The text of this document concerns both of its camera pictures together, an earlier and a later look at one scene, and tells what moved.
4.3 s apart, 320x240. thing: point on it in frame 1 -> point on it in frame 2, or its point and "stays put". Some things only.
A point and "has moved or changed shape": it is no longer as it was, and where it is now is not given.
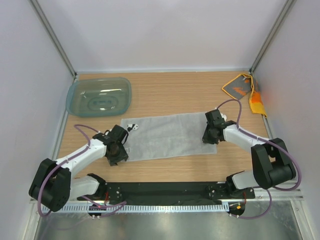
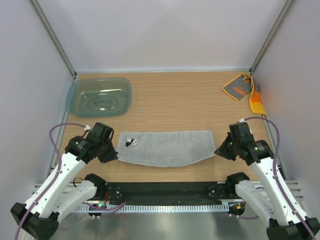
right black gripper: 206,139 -> 222,151
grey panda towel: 166,135 has moved or changed shape
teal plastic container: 98,97 stays put
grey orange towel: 240,86 stays put
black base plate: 167,192 stays put
